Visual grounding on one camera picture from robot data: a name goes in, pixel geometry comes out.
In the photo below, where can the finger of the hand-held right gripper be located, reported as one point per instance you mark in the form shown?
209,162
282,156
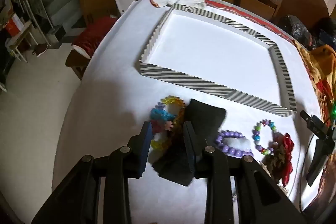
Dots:
317,161
313,123

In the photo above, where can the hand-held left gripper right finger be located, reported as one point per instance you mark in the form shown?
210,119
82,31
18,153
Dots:
189,146

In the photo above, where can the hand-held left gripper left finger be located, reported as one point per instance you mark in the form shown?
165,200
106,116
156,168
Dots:
147,146

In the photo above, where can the red satin bow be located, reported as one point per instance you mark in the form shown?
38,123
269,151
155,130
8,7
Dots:
288,144

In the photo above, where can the black cushion pouch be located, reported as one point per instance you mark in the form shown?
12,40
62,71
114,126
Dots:
206,116

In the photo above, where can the brown scrunchie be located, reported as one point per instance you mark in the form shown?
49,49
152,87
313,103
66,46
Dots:
275,161

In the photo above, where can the striped cardboard tray box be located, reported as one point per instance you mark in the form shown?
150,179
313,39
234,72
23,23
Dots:
210,56

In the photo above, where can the printed blanket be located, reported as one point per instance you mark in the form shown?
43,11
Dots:
320,69

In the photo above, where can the dark shiny bag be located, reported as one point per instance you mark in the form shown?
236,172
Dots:
296,27

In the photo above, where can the red cushioned stool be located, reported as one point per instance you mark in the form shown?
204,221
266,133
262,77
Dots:
92,35

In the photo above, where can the white knit glove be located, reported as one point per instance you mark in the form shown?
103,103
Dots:
183,1

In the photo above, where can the small white side table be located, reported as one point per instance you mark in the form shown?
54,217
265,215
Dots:
19,40

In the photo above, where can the metal stair railing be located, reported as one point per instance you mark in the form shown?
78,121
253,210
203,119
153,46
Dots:
29,7

